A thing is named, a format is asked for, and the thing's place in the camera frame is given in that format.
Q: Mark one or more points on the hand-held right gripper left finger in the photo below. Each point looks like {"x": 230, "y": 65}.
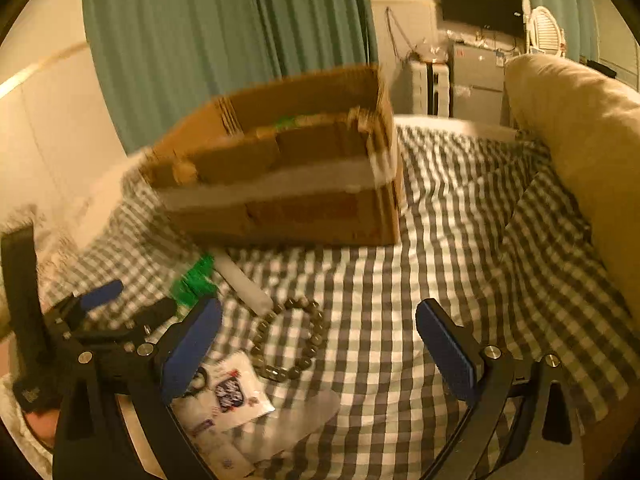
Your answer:
{"x": 195, "y": 345}

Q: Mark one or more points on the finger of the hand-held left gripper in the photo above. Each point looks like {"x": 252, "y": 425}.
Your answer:
{"x": 102, "y": 292}
{"x": 155, "y": 310}

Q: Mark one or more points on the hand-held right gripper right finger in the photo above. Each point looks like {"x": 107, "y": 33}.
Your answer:
{"x": 445, "y": 350}

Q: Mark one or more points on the green foil packet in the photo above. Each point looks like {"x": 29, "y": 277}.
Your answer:
{"x": 195, "y": 280}

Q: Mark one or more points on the torn cardboard box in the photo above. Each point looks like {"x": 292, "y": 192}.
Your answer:
{"x": 300, "y": 210}

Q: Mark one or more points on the white printed packet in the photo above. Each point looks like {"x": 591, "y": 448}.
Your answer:
{"x": 235, "y": 390}

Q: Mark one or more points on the white tube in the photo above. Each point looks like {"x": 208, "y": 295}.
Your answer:
{"x": 245, "y": 285}

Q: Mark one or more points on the checkered blanket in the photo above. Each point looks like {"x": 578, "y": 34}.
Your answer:
{"x": 400, "y": 270}

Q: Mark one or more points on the small white packet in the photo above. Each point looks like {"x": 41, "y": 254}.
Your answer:
{"x": 225, "y": 455}

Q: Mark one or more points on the clear plastic bag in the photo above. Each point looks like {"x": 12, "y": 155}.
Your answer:
{"x": 305, "y": 420}

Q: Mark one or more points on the beige cushion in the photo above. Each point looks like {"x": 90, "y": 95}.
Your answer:
{"x": 590, "y": 160}

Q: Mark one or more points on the grey cabinet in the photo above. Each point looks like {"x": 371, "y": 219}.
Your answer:
{"x": 477, "y": 85}

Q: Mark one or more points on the wide green curtain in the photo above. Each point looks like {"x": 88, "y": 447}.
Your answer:
{"x": 200, "y": 35}

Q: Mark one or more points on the white oval vanity mirror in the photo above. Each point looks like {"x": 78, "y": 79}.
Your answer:
{"x": 547, "y": 32}

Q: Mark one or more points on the black flat screen monitor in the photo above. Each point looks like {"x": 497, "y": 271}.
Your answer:
{"x": 480, "y": 5}

